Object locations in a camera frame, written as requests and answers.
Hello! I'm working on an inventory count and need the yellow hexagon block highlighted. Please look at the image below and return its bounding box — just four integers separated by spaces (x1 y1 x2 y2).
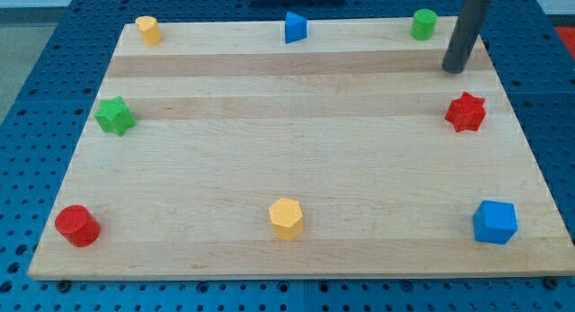
269 198 304 241

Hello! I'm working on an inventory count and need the wooden board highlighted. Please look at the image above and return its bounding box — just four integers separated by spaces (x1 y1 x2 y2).
29 17 574 281

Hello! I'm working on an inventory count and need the blue triangle block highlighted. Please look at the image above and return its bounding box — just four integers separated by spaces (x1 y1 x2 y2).
284 12 308 44

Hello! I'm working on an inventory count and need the green star block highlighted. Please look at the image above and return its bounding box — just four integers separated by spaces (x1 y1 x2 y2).
94 96 137 137

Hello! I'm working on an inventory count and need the red star block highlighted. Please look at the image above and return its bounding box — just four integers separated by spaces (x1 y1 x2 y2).
445 92 486 132

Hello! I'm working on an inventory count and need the yellow heart block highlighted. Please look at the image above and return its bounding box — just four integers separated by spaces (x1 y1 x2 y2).
135 15 163 47

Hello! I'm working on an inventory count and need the green cylinder block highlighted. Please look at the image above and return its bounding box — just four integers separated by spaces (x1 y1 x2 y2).
410 8 438 40

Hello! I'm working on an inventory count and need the blue cube block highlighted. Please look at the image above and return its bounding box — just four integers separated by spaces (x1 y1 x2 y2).
473 201 518 245

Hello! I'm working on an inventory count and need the red cylinder block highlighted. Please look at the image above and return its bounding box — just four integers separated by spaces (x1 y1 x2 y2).
55 205 101 247

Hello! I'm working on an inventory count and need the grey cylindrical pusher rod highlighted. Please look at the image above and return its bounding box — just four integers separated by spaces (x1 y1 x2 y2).
441 0 492 74

